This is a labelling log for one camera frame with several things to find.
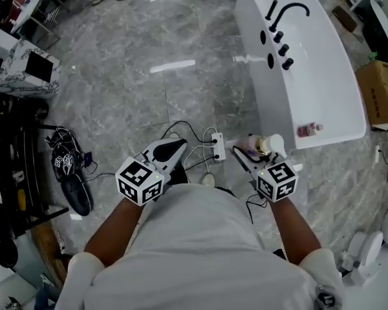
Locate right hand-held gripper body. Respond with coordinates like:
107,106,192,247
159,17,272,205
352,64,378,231
252,155,299,203

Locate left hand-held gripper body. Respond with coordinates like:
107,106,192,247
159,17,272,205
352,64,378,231
115,152,172,208

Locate white bathtub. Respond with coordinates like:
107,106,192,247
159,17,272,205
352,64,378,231
234,0,367,150

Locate person's right forearm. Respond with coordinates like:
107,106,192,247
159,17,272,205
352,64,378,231
270,196,322,267

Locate person's left forearm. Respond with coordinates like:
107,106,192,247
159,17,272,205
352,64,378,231
83,198,147,267

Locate person's black trousers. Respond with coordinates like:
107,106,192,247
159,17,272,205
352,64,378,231
166,163,237,198

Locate white power strip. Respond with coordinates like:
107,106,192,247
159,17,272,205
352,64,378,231
211,132,228,161

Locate black oval case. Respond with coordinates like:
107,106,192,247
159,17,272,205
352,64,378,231
60,176,94,218

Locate person's white shirt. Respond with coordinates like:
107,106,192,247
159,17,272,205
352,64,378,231
54,183,347,310

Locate brown cardboard box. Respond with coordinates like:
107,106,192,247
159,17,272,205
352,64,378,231
355,59,388,131

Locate black metal rack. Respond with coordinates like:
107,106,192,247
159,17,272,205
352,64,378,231
0,97,69,238

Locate black hand shower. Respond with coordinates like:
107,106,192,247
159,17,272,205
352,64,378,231
265,0,279,21

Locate black curved faucet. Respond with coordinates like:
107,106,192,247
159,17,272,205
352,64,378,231
268,2,310,32

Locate marble cabinet with black square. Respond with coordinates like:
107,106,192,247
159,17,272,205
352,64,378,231
0,37,61,97

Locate brown wooden stool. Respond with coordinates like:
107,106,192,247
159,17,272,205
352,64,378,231
331,5,358,34

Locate white table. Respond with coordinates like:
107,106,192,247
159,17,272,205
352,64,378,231
11,0,49,34

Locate black cable bundle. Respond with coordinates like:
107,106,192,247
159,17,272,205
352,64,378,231
47,126,96,182

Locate grey strap with black buckle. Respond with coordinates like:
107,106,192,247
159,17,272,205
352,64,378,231
316,285,338,308

